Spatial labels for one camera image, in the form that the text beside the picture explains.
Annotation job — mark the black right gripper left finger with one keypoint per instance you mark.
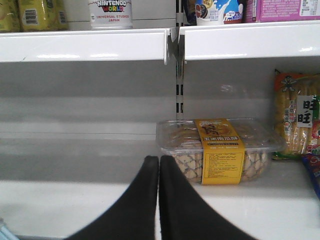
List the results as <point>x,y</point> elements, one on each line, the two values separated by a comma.
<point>132,215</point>

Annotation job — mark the white Nintendo World can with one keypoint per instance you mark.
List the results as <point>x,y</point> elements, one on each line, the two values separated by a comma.
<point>110,14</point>

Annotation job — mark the rice cracker snack bag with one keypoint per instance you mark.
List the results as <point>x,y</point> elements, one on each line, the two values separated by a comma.
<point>297,113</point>

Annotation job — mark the white store shelving unit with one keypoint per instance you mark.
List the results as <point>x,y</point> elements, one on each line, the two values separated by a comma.
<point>79,108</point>

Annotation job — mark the blue snack packet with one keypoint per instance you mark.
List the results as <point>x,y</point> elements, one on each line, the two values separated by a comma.
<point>312,164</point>

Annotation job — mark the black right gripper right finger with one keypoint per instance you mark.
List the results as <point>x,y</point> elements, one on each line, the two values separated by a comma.
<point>184,215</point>

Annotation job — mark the light blue plastic basket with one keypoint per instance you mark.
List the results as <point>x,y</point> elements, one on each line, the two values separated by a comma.
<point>5,234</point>

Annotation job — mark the clear biscuit box yellow label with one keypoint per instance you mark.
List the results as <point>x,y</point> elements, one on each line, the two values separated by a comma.
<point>219,151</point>

